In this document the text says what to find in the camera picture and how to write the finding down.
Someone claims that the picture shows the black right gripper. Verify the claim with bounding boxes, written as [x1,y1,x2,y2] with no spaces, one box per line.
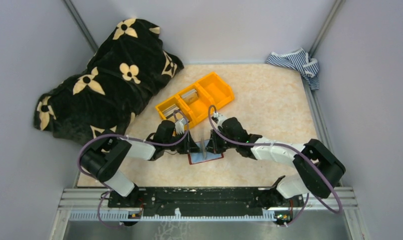
[204,127,238,155]

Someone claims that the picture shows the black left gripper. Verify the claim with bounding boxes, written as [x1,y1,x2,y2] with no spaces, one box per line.
[164,130,203,155]

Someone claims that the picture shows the gold card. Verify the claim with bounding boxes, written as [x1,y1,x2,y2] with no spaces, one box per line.
[200,137,207,160]

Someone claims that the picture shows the red leather card holder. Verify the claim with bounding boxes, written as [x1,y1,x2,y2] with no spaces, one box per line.
[187,151,224,165]

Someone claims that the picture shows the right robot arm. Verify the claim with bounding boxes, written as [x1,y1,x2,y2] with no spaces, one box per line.
[206,112,346,206]

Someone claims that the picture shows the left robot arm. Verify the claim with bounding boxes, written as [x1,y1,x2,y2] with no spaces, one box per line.
[77,118,202,207]

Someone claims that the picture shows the cards in left bin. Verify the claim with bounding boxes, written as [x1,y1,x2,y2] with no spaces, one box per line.
[162,104,181,120]

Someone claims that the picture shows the cards in bin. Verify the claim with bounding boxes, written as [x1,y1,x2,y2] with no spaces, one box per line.
[162,104,181,120]
[180,89,199,105]

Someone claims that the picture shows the cards in middle bin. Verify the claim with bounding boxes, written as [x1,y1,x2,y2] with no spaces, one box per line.
[180,89,199,105]

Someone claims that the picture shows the yellow plastic bin left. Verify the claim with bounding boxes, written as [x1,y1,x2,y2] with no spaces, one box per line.
[155,98,185,123]

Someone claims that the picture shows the yellow plastic bin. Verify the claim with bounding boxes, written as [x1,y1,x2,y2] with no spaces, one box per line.
[196,71,235,110]
[176,83,213,129]
[155,98,185,123]

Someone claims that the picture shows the yellow plastic bin middle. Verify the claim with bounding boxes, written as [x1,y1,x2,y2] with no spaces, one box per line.
[176,83,213,129]

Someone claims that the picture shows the yellow plastic bin right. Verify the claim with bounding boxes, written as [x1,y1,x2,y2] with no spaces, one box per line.
[196,71,235,110]

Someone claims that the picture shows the black floral blanket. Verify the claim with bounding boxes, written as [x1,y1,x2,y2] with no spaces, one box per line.
[33,18,184,145]

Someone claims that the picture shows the blue white striped cloth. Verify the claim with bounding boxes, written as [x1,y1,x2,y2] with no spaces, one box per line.
[266,48,320,91]

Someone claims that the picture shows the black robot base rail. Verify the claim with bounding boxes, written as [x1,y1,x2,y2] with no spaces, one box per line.
[108,187,304,217]

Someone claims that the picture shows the aluminium frame rail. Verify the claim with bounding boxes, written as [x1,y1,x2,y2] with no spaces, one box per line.
[58,187,358,225]

